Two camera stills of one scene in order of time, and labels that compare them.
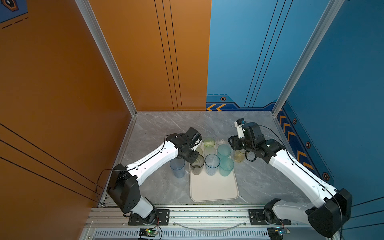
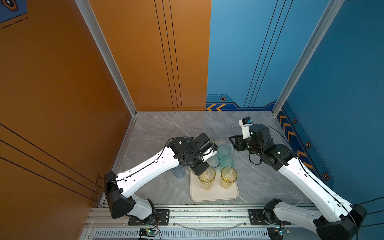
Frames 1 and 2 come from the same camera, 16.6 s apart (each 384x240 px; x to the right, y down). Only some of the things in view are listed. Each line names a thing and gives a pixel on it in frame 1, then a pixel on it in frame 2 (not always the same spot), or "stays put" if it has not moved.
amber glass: [239, 155] to [228, 175]
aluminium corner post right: [334, 9] stays put
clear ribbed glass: [221, 141] stays put
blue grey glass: [177, 165] stays put
